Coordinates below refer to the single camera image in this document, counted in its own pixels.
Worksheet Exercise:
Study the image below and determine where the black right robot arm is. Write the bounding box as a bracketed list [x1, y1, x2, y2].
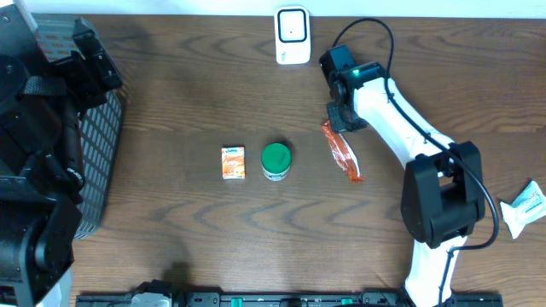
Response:
[319, 45, 485, 306]

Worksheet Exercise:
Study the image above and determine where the orange candy bar wrapper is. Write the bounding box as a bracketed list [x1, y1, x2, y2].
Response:
[322, 120, 363, 183]

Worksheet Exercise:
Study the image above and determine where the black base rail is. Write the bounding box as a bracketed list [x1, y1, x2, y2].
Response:
[75, 279, 504, 307]

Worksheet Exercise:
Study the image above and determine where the teal wipes packet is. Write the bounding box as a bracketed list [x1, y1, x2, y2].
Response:
[500, 181, 545, 240]

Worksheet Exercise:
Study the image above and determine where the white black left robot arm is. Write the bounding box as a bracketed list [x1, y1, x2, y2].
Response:
[1, 1, 123, 306]

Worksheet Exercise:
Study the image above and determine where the white barcode scanner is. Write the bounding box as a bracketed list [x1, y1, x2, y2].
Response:
[274, 6, 311, 65]

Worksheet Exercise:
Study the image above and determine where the green lid jar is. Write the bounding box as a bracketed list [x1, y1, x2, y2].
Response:
[261, 142, 292, 182]

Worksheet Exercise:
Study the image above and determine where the grey plastic mesh basket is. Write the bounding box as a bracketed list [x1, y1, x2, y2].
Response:
[33, 14, 125, 240]

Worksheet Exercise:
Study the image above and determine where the small orange snack box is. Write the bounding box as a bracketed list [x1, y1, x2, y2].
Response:
[221, 147, 246, 180]

